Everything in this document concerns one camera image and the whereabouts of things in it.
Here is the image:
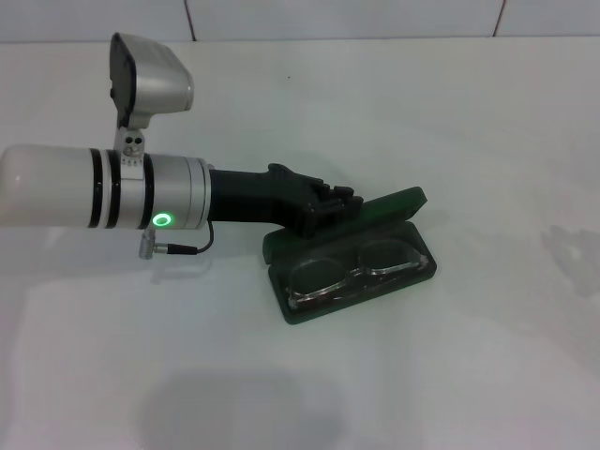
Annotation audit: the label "green glasses case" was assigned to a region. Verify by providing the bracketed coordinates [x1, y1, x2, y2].
[261, 186, 439, 325]

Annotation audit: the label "clear white glasses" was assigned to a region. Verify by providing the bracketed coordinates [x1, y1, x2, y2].
[286, 237, 430, 313]

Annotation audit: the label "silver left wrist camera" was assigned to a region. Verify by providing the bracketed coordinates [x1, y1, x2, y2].
[108, 31, 195, 165]

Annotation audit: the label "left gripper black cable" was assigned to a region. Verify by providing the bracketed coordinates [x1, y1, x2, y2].
[137, 219, 216, 260]

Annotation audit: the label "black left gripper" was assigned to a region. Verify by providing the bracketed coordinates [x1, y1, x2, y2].
[209, 162, 365, 238]

